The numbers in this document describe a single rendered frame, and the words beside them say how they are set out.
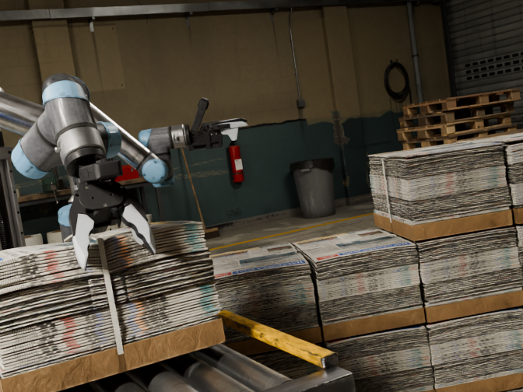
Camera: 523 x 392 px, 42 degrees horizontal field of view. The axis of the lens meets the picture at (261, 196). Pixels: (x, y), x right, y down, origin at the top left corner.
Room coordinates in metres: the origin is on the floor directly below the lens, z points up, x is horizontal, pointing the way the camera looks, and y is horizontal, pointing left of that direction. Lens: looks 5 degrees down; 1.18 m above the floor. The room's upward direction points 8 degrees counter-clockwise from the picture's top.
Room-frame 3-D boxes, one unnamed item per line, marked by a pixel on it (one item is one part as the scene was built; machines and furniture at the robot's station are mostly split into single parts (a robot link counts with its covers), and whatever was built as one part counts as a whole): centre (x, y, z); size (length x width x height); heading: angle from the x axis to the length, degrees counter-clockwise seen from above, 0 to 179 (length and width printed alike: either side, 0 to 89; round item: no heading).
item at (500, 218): (2.01, -0.51, 0.86); 0.38 x 0.29 x 0.04; 6
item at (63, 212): (2.12, 0.58, 0.98); 0.13 x 0.12 x 0.14; 1
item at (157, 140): (2.25, 0.32, 1.21); 0.11 x 0.08 x 0.09; 91
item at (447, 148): (2.01, -0.52, 1.06); 0.37 x 0.29 x 0.01; 6
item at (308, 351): (1.24, 0.03, 0.81); 0.43 x 0.03 x 0.02; 27
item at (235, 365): (1.21, 0.10, 0.77); 0.47 x 0.05 x 0.05; 27
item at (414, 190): (2.02, -0.51, 0.95); 0.38 x 0.29 x 0.23; 6
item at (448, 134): (8.49, -2.58, 0.65); 1.33 x 0.94 x 1.30; 121
